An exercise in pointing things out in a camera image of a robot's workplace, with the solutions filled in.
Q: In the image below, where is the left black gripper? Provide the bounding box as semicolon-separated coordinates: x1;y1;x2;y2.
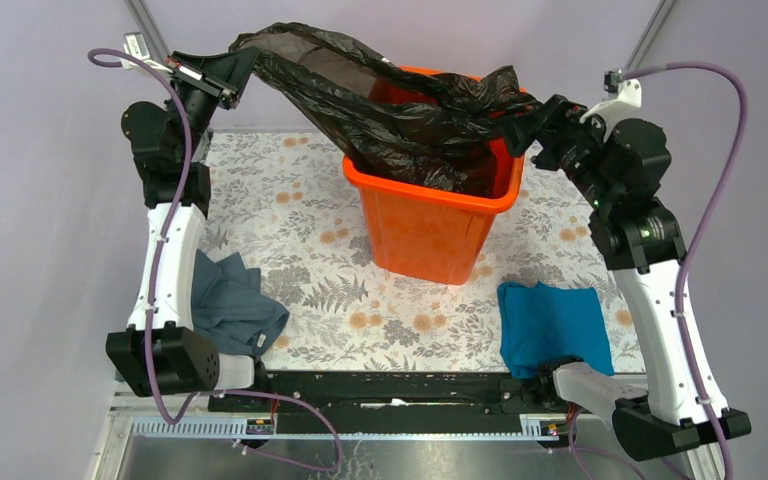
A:
163;44;259;162

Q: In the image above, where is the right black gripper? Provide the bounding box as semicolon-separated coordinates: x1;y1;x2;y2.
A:
496;93;616;209

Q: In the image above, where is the black trash bag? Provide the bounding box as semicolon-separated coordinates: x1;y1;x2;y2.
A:
229;22;541;197

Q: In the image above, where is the orange plastic trash bin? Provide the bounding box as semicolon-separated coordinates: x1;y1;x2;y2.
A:
342;64;528;286

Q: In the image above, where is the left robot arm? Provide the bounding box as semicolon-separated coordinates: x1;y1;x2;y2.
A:
105;49;271;411

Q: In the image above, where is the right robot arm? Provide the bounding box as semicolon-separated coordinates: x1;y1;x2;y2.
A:
499;95;752;461

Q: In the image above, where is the floral patterned mat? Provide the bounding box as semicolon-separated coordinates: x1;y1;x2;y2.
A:
200;132;644;374

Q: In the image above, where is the bright blue cloth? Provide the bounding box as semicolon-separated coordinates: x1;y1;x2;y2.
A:
496;282;615;379

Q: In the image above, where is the grey-blue cloth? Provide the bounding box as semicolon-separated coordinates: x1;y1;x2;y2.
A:
191;250;290;356

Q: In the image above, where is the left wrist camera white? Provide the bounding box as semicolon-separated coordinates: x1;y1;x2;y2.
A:
123;32;172;75

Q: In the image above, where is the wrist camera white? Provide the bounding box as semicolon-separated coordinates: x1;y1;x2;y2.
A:
579;70;642;130
123;32;172;75

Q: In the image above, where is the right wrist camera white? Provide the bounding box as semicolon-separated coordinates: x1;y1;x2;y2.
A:
579;70;642;130

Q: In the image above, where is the slotted metal cable duct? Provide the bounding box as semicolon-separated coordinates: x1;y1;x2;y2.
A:
131;415;562;442

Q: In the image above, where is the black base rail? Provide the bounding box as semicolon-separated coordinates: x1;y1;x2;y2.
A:
208;370;571;427

